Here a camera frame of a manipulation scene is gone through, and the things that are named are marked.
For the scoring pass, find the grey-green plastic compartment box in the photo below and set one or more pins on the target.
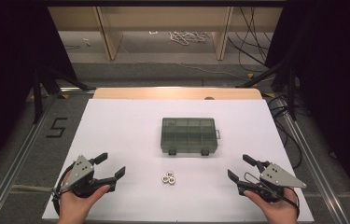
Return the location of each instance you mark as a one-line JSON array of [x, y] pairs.
[[188, 135]]

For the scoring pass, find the aluminium floor rail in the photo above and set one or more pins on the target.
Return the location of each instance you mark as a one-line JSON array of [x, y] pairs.
[[17, 168], [315, 174]]

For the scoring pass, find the black tripod stand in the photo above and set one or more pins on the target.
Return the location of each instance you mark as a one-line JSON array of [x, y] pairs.
[[291, 90], [37, 93]]

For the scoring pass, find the light wooden shelf unit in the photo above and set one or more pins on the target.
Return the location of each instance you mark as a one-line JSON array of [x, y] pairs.
[[163, 18]]

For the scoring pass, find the dark curtain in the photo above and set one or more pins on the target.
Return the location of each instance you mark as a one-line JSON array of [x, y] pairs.
[[334, 77], [7, 77]]

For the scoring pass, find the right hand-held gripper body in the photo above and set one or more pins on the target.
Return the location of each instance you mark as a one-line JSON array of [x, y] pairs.
[[277, 178]]

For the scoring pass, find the person's right hand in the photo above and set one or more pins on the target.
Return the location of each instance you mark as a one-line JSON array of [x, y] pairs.
[[280, 211]]

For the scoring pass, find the person's left hand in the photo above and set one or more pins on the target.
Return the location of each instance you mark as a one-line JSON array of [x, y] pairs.
[[74, 208]]

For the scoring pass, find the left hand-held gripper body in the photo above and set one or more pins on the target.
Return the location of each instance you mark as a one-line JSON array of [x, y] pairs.
[[81, 171]]

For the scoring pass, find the white table sheet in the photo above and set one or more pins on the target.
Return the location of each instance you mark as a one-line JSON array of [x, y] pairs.
[[116, 130]]

